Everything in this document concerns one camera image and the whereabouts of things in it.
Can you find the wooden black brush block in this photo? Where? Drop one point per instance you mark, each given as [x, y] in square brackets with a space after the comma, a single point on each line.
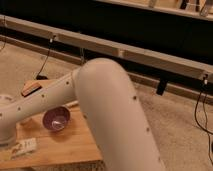
[31, 89]

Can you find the wooden table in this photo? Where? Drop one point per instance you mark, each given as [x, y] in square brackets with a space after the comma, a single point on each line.
[73, 144]

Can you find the purple ceramic bowl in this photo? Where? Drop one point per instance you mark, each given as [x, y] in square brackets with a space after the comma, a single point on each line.
[56, 119]

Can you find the long metal rail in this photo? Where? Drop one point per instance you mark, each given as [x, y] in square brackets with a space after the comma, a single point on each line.
[143, 56]

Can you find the white labelled bottle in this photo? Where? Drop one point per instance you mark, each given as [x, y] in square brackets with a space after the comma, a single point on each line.
[24, 147]

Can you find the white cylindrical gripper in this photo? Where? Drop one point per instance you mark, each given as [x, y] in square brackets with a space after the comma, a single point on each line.
[8, 135]

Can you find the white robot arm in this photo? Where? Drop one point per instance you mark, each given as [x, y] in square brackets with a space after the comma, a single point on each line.
[113, 113]

